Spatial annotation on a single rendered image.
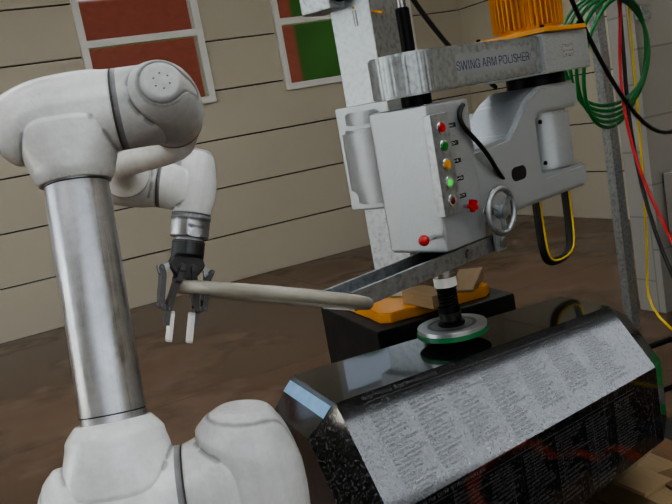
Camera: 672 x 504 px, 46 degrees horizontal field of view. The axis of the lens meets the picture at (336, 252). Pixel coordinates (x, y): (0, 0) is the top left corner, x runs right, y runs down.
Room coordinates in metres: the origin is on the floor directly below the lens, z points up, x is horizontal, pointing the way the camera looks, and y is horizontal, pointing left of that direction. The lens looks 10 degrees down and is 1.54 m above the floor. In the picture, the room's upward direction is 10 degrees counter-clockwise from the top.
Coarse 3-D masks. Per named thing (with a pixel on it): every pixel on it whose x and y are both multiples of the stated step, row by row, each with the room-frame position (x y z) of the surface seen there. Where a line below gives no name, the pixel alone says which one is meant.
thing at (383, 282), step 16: (480, 240) 2.41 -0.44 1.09; (416, 256) 2.36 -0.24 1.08; (448, 256) 2.29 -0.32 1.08; (464, 256) 2.34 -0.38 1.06; (480, 256) 2.40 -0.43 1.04; (368, 272) 2.23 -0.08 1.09; (384, 272) 2.26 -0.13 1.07; (400, 272) 2.15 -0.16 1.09; (416, 272) 2.19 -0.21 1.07; (432, 272) 2.23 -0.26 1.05; (336, 288) 2.12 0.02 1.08; (352, 288) 2.16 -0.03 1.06; (368, 288) 2.05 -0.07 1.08; (384, 288) 2.09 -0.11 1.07; (400, 288) 2.13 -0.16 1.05
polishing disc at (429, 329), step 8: (432, 320) 2.44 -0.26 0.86; (472, 320) 2.36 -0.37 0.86; (480, 320) 2.34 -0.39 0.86; (424, 328) 2.37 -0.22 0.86; (432, 328) 2.35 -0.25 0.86; (440, 328) 2.34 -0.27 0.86; (448, 328) 2.32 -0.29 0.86; (456, 328) 2.31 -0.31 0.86; (464, 328) 2.29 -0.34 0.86; (472, 328) 2.28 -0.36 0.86; (480, 328) 2.29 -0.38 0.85; (424, 336) 2.31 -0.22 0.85; (432, 336) 2.29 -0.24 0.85; (440, 336) 2.27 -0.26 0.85; (448, 336) 2.26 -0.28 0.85; (456, 336) 2.26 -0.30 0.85
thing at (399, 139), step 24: (384, 120) 2.33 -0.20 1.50; (408, 120) 2.27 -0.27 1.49; (456, 120) 2.30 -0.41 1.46; (384, 144) 2.34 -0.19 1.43; (408, 144) 2.28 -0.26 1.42; (384, 168) 2.35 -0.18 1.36; (408, 168) 2.29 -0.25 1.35; (456, 168) 2.28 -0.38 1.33; (384, 192) 2.36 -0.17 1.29; (408, 192) 2.30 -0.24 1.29; (432, 192) 2.23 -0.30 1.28; (408, 216) 2.31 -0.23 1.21; (432, 216) 2.24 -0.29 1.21; (456, 216) 2.26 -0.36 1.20; (480, 216) 2.34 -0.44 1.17; (408, 240) 2.32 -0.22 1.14; (432, 240) 2.25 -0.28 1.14; (456, 240) 2.25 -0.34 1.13
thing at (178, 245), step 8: (176, 240) 1.80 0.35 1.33; (184, 240) 1.79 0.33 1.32; (192, 240) 1.80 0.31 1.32; (176, 248) 1.79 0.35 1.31; (184, 248) 1.79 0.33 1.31; (192, 248) 1.79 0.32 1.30; (200, 248) 1.80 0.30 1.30; (176, 256) 1.80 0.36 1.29; (184, 256) 1.81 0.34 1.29; (192, 256) 1.81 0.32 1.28; (200, 256) 1.81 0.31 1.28; (176, 264) 1.79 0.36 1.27; (192, 264) 1.81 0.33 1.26; (200, 264) 1.82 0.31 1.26; (176, 272) 1.79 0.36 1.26; (184, 272) 1.80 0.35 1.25; (200, 272) 1.82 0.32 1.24
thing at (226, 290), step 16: (192, 288) 1.74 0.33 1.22; (208, 288) 1.71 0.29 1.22; (224, 288) 1.69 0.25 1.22; (240, 288) 1.68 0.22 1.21; (256, 288) 1.68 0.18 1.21; (272, 288) 1.68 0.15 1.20; (288, 288) 1.68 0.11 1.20; (288, 304) 2.13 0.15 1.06; (304, 304) 2.11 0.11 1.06; (320, 304) 2.08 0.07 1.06; (336, 304) 1.73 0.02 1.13; (352, 304) 1.76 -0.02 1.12; (368, 304) 1.82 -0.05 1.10
